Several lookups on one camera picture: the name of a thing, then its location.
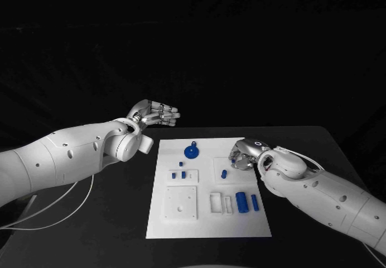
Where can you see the white flat strip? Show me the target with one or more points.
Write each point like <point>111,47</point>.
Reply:
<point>28,206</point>

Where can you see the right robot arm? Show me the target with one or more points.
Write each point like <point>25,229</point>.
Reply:
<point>326,196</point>

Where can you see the thick blue cylinder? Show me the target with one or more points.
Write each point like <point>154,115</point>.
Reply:
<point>242,202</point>

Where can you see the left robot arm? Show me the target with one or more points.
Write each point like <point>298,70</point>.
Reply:
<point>59,155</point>

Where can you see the blue gear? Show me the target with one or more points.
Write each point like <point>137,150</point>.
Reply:
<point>190,152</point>

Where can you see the blue rounded peg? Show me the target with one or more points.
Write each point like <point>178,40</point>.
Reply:
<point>224,174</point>

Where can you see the long thin blue cylinder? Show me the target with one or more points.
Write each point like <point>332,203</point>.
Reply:
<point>255,202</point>

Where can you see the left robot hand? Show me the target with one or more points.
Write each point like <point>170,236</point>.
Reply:
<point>156,114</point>

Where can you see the white task board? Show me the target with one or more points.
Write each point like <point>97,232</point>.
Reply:
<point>208,226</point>

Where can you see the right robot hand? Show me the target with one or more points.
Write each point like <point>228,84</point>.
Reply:
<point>248,146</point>

